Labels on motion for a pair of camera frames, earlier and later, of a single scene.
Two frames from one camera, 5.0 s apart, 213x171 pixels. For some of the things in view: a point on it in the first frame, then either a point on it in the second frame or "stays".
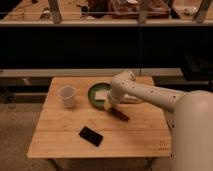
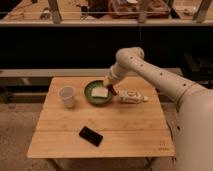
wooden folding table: x=75 y=125 stays
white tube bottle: x=127 y=99 stays
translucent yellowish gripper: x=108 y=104 → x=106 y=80
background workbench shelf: x=109 y=13 stays
